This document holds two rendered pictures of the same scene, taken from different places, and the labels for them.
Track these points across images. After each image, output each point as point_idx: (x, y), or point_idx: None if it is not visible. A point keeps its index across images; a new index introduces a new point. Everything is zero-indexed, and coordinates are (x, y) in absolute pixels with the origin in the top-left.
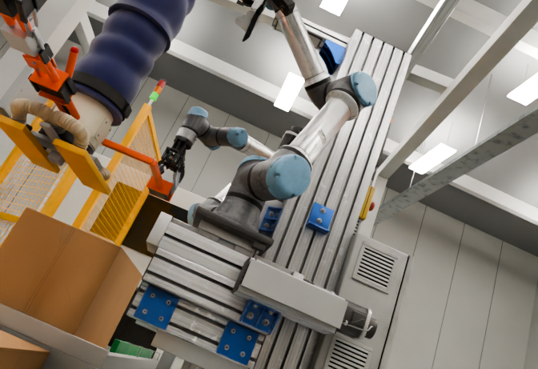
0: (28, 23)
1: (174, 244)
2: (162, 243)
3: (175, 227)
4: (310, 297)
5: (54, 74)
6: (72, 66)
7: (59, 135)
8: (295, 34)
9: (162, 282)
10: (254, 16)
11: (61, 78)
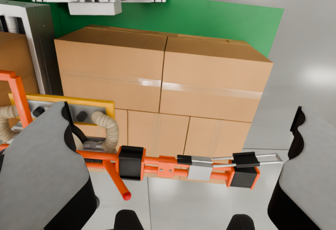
0: (218, 164)
1: None
2: None
3: None
4: None
5: (156, 157)
6: (121, 180)
7: (86, 139)
8: None
9: None
10: (95, 198)
11: (144, 158)
